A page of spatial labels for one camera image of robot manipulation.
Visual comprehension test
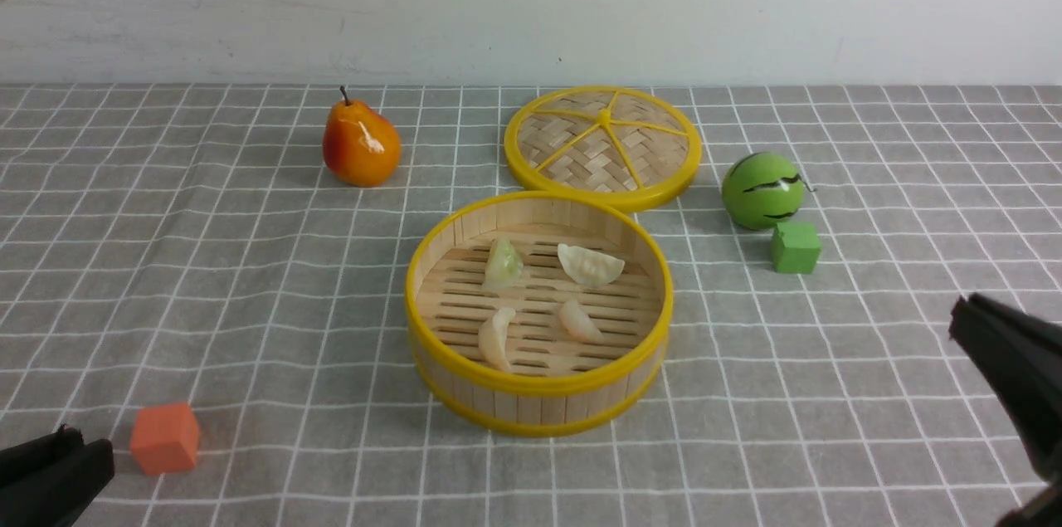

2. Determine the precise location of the pinkish dumpling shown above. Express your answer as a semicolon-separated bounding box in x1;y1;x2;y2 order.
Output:
558;299;604;344

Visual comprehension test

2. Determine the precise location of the pale green dumpling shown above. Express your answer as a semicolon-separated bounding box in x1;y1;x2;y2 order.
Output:
482;237;524;292

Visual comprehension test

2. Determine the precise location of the grey checked tablecloth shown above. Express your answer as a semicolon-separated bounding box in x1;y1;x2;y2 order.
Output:
1;84;1061;526

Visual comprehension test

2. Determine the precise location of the orange foam cube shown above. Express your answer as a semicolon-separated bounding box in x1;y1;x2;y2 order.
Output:
129;402;201;476

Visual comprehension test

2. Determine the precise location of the orange toy pear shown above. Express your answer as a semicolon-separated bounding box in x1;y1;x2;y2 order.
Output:
322;85;402;189

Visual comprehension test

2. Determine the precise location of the woven bamboo steamer lid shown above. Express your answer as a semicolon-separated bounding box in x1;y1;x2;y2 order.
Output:
502;85;704;213

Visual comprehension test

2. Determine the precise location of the green toy watermelon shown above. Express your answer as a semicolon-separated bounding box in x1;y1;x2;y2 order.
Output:
721;150;811;231

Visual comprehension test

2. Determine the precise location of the white pleated dumpling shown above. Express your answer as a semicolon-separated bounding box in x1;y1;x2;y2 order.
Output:
478;307;516;374

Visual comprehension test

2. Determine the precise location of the bamboo steamer tray yellow rim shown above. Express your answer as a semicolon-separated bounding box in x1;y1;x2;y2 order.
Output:
405;191;675;437

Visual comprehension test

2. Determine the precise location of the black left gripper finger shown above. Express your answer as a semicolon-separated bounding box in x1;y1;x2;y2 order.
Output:
1;437;116;526
1;425;85;488

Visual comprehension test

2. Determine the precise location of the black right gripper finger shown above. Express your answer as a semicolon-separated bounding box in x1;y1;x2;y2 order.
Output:
995;483;1062;527
948;293;1061;482

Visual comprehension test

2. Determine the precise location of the green foam cube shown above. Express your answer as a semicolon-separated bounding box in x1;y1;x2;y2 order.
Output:
771;222;822;275

